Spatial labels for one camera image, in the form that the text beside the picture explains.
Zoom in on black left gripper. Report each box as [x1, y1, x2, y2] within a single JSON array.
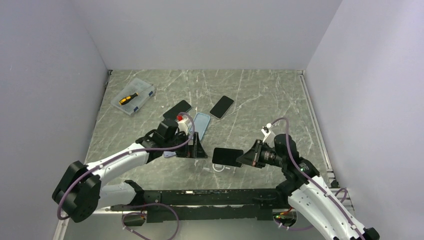
[[163, 131, 207, 158]]

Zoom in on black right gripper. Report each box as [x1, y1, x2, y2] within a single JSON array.
[[236, 139, 286, 168]]

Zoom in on silver black phone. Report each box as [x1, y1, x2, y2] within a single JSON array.
[[212, 147, 244, 168]]

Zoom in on clear magsafe phone case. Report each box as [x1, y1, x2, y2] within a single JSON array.
[[202, 163, 236, 175]]

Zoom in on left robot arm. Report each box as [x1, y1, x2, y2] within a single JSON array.
[[52, 118, 208, 223]]

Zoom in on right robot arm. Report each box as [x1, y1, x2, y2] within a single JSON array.
[[236, 134, 380, 240]]

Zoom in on light blue phone case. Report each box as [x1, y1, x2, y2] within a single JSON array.
[[194, 112, 211, 141]]

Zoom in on black phone left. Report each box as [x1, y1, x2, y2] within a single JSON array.
[[162, 100, 192, 120]]

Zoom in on black phone right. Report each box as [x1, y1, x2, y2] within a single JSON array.
[[209, 95, 235, 119]]

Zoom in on clear plastic organizer box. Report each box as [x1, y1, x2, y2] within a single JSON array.
[[110, 78, 156, 116]]

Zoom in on yellow black screwdriver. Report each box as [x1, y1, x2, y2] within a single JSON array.
[[119, 92, 139, 106]]

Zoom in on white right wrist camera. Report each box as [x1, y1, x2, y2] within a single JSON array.
[[261, 123, 276, 145]]

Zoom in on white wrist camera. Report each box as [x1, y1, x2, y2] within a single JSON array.
[[261, 123, 276, 145], [176, 115, 194, 136]]

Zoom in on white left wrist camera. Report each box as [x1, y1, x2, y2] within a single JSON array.
[[176, 115, 194, 136]]

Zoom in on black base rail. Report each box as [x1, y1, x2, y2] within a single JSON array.
[[110, 188, 290, 223]]

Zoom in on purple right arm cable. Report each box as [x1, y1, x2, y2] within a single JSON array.
[[264, 117, 367, 240]]

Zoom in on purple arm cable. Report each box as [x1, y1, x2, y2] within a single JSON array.
[[56, 111, 196, 240], [264, 117, 367, 240]]

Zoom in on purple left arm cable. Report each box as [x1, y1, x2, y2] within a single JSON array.
[[56, 111, 196, 240]]

